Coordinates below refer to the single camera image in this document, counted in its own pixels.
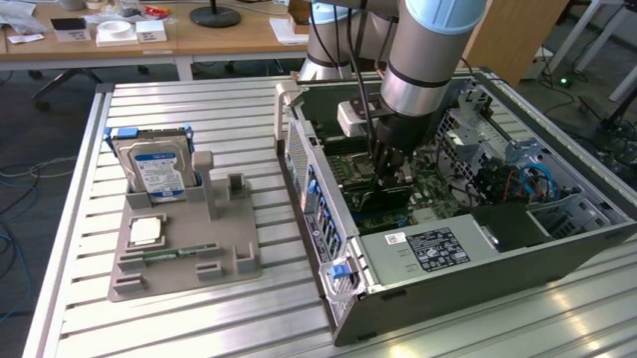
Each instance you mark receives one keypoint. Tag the grey power supply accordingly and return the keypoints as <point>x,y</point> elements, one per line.
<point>398,268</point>

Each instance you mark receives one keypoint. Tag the white tape roll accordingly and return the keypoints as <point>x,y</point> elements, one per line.
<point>101,29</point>

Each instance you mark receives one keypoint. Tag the silver chipset heatsink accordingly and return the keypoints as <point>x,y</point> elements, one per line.
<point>426,215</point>

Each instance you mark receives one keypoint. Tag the grey parts rack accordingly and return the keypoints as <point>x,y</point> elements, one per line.
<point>199,227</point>

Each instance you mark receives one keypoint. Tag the green RAM stick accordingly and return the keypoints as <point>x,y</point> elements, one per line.
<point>164,252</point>

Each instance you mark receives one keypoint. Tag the white labelled box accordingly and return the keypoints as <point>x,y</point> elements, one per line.
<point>149,28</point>

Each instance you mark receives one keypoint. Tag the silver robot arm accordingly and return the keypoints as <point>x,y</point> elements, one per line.
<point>422,56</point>

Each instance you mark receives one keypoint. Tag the CPU socket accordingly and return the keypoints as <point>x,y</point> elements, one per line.
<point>359,164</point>

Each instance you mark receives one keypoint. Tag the green graphics card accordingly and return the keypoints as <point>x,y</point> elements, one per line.
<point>387,199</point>

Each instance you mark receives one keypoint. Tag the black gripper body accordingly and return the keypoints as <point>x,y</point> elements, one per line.
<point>404,134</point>

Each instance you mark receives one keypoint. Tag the wooden cabinet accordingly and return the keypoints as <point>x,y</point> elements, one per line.
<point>527,37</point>

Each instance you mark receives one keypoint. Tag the silver CPU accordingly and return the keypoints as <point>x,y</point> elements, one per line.
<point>145,231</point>

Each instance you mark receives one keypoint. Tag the open black PC case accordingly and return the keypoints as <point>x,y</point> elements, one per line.
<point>447,291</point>

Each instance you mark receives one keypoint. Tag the red packet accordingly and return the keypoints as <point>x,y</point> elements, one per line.
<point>153,13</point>

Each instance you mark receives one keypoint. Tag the flat white box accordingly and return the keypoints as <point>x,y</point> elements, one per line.
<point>116,41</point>

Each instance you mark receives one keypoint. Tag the blue release tab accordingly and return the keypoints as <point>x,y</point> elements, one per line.
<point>337,271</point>

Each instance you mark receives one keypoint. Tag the white table frame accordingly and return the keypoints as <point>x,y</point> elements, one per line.
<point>571,35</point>

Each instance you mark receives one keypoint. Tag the white card with red print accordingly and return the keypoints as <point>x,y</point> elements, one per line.
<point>24,38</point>

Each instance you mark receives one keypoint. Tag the white paper stack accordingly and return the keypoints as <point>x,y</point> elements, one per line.
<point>285,31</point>

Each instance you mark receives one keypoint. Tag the metal drive cage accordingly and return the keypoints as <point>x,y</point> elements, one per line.
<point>467,145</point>

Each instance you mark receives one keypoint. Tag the green motherboard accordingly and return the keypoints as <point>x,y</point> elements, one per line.
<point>438,194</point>

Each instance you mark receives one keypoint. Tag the black lamp base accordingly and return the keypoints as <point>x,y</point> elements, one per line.
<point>213,18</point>

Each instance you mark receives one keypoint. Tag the clear plastic bag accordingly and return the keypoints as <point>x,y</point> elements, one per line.
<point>20,18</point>

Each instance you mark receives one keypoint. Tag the black and white box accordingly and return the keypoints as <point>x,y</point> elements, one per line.
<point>69,24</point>

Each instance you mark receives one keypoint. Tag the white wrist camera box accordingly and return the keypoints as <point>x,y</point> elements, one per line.
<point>349,121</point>

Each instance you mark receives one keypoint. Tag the hard disk with blue rails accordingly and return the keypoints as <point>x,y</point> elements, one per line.
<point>153,168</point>

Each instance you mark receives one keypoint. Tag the grey metal disk bay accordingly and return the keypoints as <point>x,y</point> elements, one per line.
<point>597,220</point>

